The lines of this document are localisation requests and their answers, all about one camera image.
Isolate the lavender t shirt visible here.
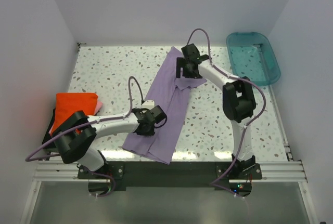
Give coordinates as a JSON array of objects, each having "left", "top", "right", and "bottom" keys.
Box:
[{"left": 122, "top": 47, "right": 207, "bottom": 164}]

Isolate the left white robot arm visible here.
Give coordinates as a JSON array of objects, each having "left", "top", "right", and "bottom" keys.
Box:
[{"left": 54, "top": 106, "right": 168, "bottom": 178}]

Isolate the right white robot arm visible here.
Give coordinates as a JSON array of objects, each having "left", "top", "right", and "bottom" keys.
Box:
[{"left": 176, "top": 44, "right": 256, "bottom": 179}]

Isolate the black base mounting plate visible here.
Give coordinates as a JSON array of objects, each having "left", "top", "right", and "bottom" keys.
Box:
[{"left": 77, "top": 160, "right": 262, "bottom": 192}]

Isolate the teal plastic basket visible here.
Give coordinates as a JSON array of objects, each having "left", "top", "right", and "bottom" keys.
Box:
[{"left": 226, "top": 32, "right": 281, "bottom": 86}]

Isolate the orange folded t shirt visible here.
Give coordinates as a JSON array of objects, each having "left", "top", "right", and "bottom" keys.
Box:
[{"left": 51, "top": 93, "right": 99, "bottom": 135}]

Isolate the black folded t shirt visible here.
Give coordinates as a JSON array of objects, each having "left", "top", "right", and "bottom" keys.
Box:
[{"left": 42, "top": 108, "right": 57, "bottom": 152}]

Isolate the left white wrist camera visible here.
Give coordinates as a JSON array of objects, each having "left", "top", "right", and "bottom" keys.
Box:
[{"left": 141, "top": 100, "right": 155, "bottom": 110}]

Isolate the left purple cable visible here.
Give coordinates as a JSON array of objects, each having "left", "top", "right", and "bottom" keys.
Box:
[{"left": 24, "top": 75, "right": 146, "bottom": 197}]

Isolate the aluminium frame rail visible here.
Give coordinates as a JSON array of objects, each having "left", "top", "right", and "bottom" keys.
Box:
[{"left": 33, "top": 160, "right": 308, "bottom": 182}]

